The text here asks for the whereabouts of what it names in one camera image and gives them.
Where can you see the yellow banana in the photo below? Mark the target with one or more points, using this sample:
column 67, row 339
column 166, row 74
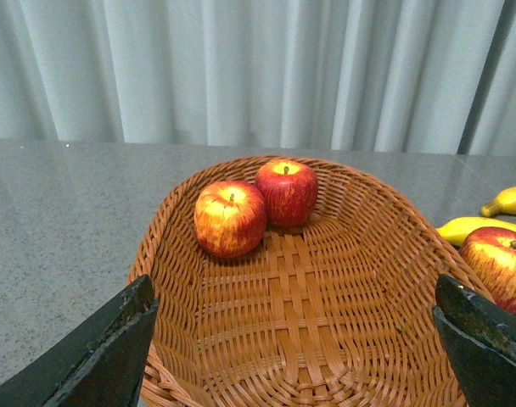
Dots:
column 503, row 203
column 455, row 231

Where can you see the yellow-red apple front left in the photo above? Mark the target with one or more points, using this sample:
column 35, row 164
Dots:
column 229, row 218

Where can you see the red-yellow apple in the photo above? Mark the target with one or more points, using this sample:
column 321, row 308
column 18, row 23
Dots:
column 491, row 253

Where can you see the brown wicker basket left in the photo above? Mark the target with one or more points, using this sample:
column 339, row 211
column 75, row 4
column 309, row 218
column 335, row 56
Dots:
column 334, row 313

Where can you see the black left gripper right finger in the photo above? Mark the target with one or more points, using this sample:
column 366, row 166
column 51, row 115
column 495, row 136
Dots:
column 480, row 341

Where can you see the white pleated curtain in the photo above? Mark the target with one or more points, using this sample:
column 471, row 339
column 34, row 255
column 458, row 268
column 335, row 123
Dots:
column 384, row 76

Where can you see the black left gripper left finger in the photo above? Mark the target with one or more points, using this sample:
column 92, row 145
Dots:
column 100, row 363

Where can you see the dark red apple back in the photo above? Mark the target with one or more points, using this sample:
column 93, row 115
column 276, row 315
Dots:
column 290, row 190

